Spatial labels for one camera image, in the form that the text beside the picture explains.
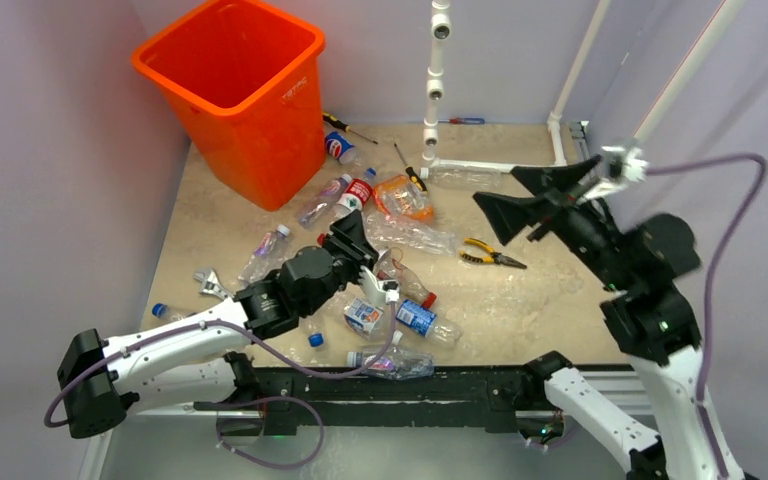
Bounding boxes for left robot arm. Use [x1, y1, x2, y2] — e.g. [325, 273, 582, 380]
[44, 211, 379, 439]

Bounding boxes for blue label bottle standing cap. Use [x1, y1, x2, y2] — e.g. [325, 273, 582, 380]
[300, 317, 325, 349]

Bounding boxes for blue Pocari label bottle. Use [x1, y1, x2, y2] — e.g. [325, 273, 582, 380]
[396, 299, 463, 348]

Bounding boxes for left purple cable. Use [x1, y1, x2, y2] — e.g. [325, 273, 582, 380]
[44, 291, 402, 429]

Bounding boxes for Pepsi bottle near bin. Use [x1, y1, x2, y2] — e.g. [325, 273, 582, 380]
[324, 131, 361, 165]

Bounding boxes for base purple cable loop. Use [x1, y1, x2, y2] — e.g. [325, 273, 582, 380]
[214, 394, 326, 470]

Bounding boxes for red blue small screwdriver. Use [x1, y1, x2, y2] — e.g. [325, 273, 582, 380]
[443, 117, 486, 125]

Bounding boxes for red adjustable wrench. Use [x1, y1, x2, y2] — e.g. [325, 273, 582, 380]
[193, 267, 233, 300]

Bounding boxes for clear bottle by pipe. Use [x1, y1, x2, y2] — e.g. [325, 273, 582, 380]
[419, 165, 502, 192]

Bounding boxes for white PVC pipe frame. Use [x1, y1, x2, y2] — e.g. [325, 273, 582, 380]
[417, 0, 750, 180]

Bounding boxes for red label Nongfu bottle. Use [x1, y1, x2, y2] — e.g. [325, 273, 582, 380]
[333, 168, 377, 220]

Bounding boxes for white orange label bottle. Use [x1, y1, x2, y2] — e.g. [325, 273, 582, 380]
[333, 292, 389, 342]

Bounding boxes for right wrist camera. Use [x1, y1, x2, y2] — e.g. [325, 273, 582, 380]
[601, 139, 649, 192]

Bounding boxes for red gold label bottle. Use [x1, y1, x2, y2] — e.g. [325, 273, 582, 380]
[379, 257, 437, 309]

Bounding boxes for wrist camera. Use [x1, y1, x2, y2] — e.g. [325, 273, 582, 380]
[601, 139, 649, 192]
[359, 266, 401, 308]

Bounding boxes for purple label front bottle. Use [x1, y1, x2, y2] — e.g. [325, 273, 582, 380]
[346, 330, 435, 381]

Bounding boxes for purple label bottle left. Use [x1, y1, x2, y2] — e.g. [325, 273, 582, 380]
[237, 224, 292, 287]

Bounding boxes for aluminium frame rail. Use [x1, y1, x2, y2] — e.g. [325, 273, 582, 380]
[578, 136, 646, 404]

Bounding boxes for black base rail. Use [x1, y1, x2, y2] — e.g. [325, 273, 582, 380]
[193, 351, 624, 437]

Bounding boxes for clear bottle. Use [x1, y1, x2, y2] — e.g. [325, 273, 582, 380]
[363, 212, 457, 256]
[419, 165, 502, 192]

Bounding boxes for yellow black pliers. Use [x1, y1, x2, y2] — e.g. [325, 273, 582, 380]
[458, 237, 528, 270]

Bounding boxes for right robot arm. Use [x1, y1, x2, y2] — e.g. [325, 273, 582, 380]
[474, 147, 746, 479]

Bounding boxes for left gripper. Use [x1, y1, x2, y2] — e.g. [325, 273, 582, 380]
[302, 209, 379, 316]

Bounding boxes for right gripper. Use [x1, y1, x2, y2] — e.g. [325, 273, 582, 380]
[472, 152, 631, 286]

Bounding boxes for large orange label bottle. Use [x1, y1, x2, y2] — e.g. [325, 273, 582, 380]
[373, 174, 435, 224]

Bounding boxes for black yellow short screwdriver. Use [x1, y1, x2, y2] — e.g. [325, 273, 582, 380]
[393, 142, 428, 193]

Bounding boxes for orange plastic bin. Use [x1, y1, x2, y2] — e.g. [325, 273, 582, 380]
[131, 1, 326, 211]

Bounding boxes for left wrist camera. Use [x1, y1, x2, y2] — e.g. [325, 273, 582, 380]
[359, 266, 401, 308]

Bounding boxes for black yellow long screwdriver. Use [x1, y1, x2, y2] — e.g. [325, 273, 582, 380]
[322, 111, 379, 145]

